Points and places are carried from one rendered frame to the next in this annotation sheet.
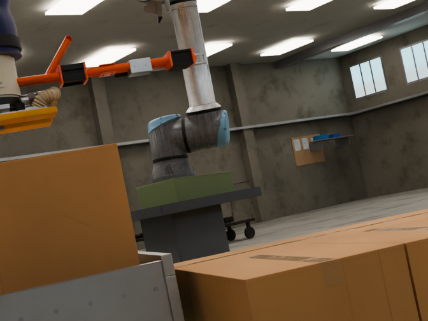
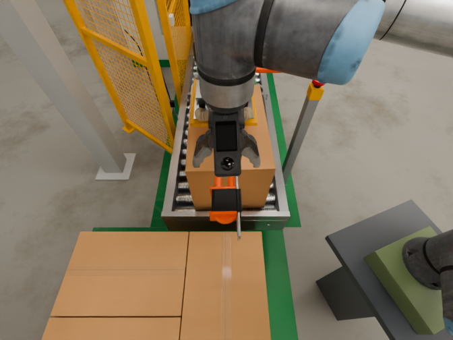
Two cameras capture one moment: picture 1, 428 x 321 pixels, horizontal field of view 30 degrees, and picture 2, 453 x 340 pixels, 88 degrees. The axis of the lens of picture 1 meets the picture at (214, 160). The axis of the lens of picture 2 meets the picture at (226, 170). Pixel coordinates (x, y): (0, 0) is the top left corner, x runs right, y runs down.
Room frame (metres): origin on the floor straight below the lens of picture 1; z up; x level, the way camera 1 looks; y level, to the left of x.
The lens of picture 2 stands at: (2.66, -0.24, 1.80)
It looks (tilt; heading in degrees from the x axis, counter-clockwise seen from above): 56 degrees down; 105
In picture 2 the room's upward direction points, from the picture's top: straight up
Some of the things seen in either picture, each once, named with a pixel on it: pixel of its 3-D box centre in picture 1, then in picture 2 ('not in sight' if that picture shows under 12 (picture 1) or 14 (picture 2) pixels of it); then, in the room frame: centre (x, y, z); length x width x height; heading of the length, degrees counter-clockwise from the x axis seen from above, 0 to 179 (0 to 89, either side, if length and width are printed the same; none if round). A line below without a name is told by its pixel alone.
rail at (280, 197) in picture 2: not in sight; (263, 92); (2.52, 1.48, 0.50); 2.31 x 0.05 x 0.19; 105
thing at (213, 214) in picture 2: (179, 59); (222, 203); (2.57, 0.05, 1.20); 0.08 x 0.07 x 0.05; 106
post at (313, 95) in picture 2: not in sight; (294, 146); (2.84, 0.96, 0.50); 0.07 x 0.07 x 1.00; 15
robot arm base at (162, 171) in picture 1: (172, 169); (437, 260); (3.36, 0.18, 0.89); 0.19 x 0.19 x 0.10
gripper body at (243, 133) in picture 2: not in sight; (226, 117); (2.57, 0.09, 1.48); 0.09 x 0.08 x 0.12; 105
